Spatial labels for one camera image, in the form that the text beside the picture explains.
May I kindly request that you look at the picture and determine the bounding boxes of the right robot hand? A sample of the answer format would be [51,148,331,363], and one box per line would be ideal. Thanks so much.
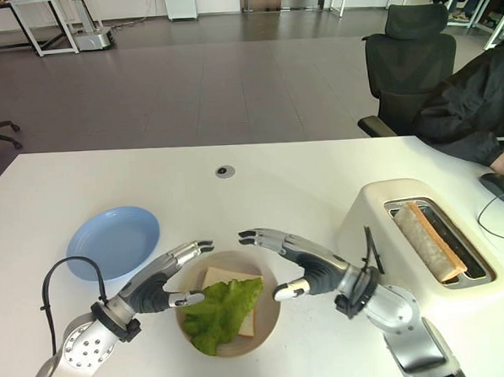
[236,223,360,313]

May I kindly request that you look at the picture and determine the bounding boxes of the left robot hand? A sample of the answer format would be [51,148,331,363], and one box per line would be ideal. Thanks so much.
[105,239,219,318]

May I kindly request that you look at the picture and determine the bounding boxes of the blue plate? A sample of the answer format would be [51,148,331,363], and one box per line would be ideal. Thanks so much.
[63,204,164,285]

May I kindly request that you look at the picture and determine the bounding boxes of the beige plate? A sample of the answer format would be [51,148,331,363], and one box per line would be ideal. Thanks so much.
[171,248,285,361]

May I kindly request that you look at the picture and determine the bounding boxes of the bread slice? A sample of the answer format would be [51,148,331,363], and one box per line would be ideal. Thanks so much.
[201,263,268,341]
[394,198,469,286]

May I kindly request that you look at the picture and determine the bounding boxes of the green lettuce leaf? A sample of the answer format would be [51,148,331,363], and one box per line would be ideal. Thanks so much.
[179,277,268,357]

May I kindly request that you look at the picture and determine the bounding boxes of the cream toaster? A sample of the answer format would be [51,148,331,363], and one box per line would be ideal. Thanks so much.
[333,173,504,316]

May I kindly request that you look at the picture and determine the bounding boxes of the black computer mouse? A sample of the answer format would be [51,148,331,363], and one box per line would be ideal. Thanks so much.
[478,171,504,207]

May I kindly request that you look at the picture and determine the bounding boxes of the black office chair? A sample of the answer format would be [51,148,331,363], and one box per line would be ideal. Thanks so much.
[350,1,462,139]

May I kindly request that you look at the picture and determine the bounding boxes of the person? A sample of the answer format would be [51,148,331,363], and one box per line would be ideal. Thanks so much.
[407,42,504,191]

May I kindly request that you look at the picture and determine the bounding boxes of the white machine on wheels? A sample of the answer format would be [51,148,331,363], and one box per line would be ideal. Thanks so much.
[71,0,116,52]

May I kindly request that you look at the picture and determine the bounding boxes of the black mouse cable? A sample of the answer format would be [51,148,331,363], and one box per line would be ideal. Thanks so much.
[476,193,504,244]

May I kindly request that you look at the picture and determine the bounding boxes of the white table frame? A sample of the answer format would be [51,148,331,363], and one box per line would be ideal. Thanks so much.
[3,0,81,59]

